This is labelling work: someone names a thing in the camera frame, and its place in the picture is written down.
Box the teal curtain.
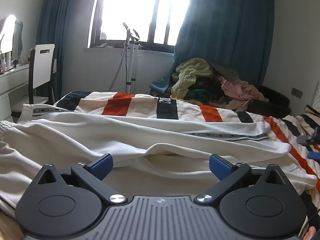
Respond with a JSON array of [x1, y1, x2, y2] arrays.
[[36, 0, 70, 100], [150, 0, 275, 93]]

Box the yellow-green knit garment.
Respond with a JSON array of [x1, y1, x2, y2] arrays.
[[171, 57, 212, 99]]

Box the teal curtain right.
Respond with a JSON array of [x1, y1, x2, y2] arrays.
[[150, 0, 275, 93]]

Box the dark clothes pile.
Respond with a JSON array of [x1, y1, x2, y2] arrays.
[[183, 63, 291, 119]]

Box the striped bed blanket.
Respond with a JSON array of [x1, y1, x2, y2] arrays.
[[55, 92, 319, 215]]

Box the window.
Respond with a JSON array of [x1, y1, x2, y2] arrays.
[[89, 0, 190, 53]]

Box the oval vanity mirror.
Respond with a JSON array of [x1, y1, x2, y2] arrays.
[[1, 15, 23, 61]]

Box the pink garment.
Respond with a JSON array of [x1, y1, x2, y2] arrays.
[[218, 76, 268, 112]]

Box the white dresser desk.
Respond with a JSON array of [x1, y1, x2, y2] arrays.
[[1, 64, 29, 120]]

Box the white black chair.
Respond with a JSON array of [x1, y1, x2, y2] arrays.
[[11, 44, 55, 117]]

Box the white sweatpants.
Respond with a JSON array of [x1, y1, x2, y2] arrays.
[[1, 105, 319, 216]]

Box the teal curtain left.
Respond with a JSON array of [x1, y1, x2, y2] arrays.
[[36, 0, 70, 100]]

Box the garment steamer stand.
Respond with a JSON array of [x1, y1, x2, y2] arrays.
[[108, 22, 140, 94]]

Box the wall socket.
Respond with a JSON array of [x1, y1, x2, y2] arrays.
[[291, 87, 303, 99]]

